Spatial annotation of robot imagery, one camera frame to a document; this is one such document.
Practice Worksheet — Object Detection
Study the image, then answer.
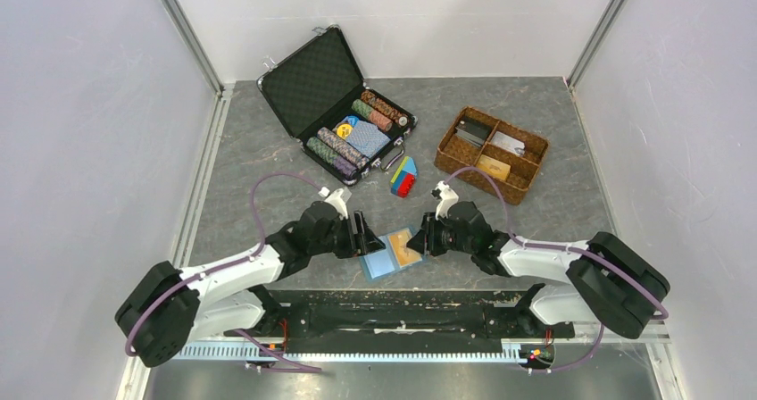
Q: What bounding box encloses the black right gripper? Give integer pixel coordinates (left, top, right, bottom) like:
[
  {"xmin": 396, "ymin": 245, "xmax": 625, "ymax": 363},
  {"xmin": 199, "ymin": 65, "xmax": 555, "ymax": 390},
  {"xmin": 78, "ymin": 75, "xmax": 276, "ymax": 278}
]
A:
[{"xmin": 406, "ymin": 210, "xmax": 475, "ymax": 256}]

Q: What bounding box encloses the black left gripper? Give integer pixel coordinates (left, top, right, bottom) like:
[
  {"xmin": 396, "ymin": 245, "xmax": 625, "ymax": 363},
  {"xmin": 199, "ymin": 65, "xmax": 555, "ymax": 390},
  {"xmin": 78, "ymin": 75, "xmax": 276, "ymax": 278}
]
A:
[{"xmin": 309, "ymin": 210, "xmax": 386, "ymax": 259}]

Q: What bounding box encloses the blue card holder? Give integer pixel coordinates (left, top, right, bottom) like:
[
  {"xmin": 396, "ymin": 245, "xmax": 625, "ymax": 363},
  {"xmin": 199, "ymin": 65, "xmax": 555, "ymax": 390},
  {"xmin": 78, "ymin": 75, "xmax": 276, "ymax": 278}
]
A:
[{"xmin": 359, "ymin": 228, "xmax": 426, "ymax": 282}]

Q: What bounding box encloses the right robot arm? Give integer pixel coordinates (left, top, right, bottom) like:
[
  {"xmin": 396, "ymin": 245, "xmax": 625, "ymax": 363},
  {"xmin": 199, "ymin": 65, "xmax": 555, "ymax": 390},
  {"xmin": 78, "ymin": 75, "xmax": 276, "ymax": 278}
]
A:
[{"xmin": 407, "ymin": 202, "xmax": 670, "ymax": 339}]

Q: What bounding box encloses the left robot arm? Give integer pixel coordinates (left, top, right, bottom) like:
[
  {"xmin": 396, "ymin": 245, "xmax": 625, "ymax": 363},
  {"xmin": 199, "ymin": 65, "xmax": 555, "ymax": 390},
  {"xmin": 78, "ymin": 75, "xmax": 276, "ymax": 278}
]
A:
[{"xmin": 114, "ymin": 201, "xmax": 386, "ymax": 368}]

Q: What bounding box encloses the gold VIP card stack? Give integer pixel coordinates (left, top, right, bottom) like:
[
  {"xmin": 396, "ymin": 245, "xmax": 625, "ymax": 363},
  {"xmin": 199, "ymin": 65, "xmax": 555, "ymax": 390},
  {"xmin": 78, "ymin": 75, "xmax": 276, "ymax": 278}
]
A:
[{"xmin": 476, "ymin": 154, "xmax": 511, "ymax": 182}]

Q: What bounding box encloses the blue playing card deck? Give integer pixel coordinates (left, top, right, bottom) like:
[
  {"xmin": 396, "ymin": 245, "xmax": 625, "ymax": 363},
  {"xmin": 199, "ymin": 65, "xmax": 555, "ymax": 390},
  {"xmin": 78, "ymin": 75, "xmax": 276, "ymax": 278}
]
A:
[{"xmin": 345, "ymin": 121, "xmax": 389, "ymax": 158}]

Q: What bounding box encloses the dark card stack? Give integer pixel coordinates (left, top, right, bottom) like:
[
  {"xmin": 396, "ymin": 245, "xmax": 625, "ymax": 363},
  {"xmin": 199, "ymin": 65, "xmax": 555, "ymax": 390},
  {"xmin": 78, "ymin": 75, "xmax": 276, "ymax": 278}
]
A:
[{"xmin": 455, "ymin": 116, "xmax": 493, "ymax": 147}]

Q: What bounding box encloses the white card stack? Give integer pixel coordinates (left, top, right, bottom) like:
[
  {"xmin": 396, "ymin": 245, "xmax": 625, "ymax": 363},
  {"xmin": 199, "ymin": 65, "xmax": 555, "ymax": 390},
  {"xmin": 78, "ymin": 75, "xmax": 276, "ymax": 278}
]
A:
[{"xmin": 490, "ymin": 131, "xmax": 526, "ymax": 157}]

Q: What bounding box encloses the colourful toy brick block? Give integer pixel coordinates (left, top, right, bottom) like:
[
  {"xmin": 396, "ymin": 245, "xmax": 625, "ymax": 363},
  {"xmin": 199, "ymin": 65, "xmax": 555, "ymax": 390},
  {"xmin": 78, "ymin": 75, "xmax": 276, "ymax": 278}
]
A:
[{"xmin": 390, "ymin": 156, "xmax": 419, "ymax": 198}]

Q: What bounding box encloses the green purple chip stack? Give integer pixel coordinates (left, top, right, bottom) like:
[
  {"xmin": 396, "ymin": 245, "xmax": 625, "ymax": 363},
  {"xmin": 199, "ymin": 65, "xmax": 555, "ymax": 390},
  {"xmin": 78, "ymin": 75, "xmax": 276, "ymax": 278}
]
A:
[{"xmin": 306, "ymin": 137, "xmax": 357, "ymax": 178}]

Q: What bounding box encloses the yellow dealer chip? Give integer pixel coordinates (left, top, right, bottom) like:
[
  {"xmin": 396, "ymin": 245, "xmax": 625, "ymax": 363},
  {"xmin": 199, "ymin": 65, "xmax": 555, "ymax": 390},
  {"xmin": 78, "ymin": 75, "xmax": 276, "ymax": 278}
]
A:
[{"xmin": 335, "ymin": 123, "xmax": 353, "ymax": 139}]

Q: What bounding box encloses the woven wicker basket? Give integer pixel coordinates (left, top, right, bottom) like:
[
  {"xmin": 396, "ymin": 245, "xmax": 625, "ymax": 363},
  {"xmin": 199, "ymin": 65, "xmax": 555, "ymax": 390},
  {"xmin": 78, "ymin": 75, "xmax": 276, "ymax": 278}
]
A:
[{"xmin": 434, "ymin": 106, "xmax": 549, "ymax": 205}]

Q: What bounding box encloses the green pink chip stack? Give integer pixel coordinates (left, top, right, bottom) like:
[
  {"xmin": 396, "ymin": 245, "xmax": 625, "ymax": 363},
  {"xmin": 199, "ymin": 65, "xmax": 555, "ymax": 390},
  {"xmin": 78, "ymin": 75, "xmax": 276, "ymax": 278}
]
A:
[{"xmin": 352, "ymin": 99, "xmax": 393, "ymax": 132}]

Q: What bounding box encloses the brown orange chip stack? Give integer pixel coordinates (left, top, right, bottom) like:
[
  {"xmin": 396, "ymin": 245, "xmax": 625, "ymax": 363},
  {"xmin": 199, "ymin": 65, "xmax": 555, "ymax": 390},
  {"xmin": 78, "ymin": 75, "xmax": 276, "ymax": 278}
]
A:
[{"xmin": 361, "ymin": 90, "xmax": 410, "ymax": 127}]

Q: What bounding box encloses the black poker chip case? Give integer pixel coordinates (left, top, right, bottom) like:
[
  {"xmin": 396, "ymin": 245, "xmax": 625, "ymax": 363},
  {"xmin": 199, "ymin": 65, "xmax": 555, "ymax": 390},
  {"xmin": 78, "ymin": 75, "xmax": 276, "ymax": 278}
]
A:
[{"xmin": 257, "ymin": 24, "xmax": 418, "ymax": 186}]

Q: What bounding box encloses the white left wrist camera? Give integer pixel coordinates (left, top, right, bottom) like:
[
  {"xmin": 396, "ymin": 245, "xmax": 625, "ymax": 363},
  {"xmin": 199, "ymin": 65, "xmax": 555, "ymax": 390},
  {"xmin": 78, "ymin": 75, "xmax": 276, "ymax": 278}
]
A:
[{"xmin": 318, "ymin": 187, "xmax": 352, "ymax": 220}]

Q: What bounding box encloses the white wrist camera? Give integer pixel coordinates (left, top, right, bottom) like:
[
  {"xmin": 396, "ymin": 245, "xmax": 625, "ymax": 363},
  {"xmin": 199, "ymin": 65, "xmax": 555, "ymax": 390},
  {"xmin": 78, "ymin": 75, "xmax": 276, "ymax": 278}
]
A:
[
  {"xmin": 318, "ymin": 187, "xmax": 352, "ymax": 220},
  {"xmin": 431, "ymin": 180, "xmax": 459, "ymax": 220}
]

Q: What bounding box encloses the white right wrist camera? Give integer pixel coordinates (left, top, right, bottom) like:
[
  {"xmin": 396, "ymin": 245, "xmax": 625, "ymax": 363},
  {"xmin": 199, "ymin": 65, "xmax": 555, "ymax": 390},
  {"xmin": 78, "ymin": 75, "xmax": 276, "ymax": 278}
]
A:
[{"xmin": 431, "ymin": 180, "xmax": 459, "ymax": 220}]

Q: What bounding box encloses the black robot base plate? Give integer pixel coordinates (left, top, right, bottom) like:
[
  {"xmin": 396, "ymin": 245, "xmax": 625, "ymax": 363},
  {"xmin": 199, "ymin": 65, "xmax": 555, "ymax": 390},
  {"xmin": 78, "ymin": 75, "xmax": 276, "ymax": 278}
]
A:
[{"xmin": 247, "ymin": 290, "xmax": 575, "ymax": 354}]

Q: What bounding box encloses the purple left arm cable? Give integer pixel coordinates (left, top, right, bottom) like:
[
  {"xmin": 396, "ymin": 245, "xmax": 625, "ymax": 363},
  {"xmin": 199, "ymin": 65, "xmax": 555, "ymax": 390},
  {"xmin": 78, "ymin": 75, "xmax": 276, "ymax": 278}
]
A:
[{"xmin": 124, "ymin": 172, "xmax": 327, "ymax": 358}]

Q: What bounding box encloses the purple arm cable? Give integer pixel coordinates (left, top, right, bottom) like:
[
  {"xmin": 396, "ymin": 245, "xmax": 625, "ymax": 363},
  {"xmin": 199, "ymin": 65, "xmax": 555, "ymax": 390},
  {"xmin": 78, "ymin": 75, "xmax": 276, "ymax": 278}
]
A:
[
  {"xmin": 446, "ymin": 166, "xmax": 670, "ymax": 375},
  {"xmin": 124, "ymin": 172, "xmax": 327, "ymax": 358}
]

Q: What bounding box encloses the white cable duct rail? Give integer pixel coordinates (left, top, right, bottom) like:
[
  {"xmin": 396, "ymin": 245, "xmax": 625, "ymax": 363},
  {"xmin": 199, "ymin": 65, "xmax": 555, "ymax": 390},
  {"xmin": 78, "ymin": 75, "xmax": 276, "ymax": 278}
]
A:
[{"xmin": 174, "ymin": 340, "xmax": 554, "ymax": 365}]

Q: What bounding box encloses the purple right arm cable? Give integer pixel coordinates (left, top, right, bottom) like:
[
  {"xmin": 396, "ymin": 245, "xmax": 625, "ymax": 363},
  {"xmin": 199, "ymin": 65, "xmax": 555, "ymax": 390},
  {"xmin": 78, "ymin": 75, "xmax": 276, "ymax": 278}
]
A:
[{"xmin": 446, "ymin": 166, "xmax": 670, "ymax": 375}]

